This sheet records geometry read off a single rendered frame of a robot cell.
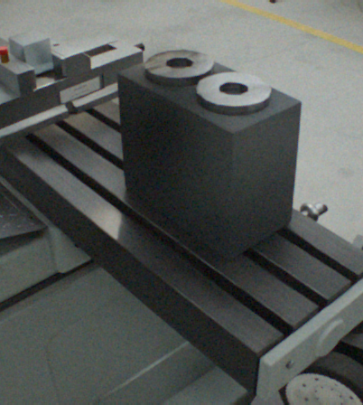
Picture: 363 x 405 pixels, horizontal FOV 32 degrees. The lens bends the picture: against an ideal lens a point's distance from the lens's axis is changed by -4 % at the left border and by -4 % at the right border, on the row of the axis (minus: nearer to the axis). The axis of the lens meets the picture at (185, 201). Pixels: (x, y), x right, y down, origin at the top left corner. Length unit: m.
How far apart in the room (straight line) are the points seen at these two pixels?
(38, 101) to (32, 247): 0.25
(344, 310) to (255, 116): 0.26
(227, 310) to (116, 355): 0.62
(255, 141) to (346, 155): 2.10
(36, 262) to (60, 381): 0.31
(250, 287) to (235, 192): 0.12
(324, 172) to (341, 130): 0.37
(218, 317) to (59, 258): 0.39
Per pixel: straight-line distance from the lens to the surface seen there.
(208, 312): 0.76
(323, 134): 2.97
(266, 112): 0.75
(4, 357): 1.15
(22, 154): 1.07
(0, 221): 1.03
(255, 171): 0.77
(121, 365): 1.38
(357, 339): 1.19
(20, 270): 1.06
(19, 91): 1.10
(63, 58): 1.12
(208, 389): 1.61
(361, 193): 2.61
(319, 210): 1.62
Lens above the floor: 1.48
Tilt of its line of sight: 37 degrees down
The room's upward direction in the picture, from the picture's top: 1 degrees counter-clockwise
